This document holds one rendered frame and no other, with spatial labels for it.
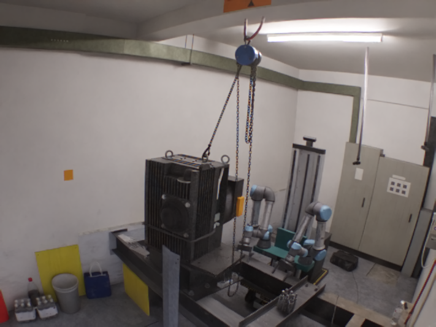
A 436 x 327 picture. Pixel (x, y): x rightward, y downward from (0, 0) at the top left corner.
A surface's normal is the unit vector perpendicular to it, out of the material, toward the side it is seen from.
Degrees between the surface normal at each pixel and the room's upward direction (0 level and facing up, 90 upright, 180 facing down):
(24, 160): 90
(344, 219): 90
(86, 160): 90
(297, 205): 90
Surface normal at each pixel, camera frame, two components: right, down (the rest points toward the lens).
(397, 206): -0.72, 0.09
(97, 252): 0.69, 0.22
